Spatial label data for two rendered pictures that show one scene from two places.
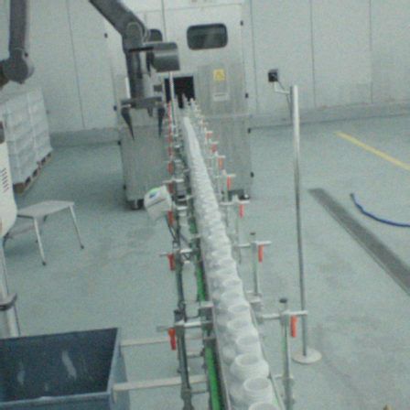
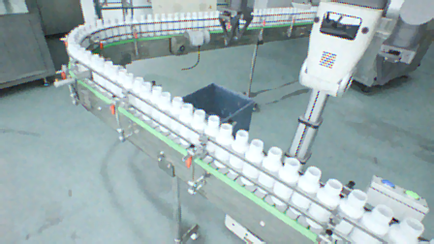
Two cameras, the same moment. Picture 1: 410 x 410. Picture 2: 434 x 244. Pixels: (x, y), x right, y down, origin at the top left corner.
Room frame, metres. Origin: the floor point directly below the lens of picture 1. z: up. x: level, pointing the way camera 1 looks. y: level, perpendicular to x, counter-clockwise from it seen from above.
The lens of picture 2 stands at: (1.98, -0.56, 1.63)
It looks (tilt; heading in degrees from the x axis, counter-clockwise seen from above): 36 degrees down; 128
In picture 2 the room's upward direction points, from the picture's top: 5 degrees clockwise
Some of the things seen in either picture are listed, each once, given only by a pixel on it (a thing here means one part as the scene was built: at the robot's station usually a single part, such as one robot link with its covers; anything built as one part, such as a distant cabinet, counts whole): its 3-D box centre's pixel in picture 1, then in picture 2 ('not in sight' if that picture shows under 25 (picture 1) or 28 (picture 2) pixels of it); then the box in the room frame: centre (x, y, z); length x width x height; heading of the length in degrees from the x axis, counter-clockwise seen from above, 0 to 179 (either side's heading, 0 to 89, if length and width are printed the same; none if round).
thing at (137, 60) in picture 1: (140, 62); not in sight; (1.50, 0.11, 1.57); 0.07 x 0.06 x 0.07; 93
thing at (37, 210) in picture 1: (37, 230); not in sight; (5.08, 1.42, 0.21); 0.61 x 0.47 x 0.41; 55
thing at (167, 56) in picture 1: (153, 47); not in sight; (1.50, 0.08, 1.60); 0.12 x 0.09 x 0.12; 93
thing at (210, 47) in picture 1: (179, 98); not in sight; (7.00, 0.13, 1.05); 1.60 x 1.40 x 2.10; 2
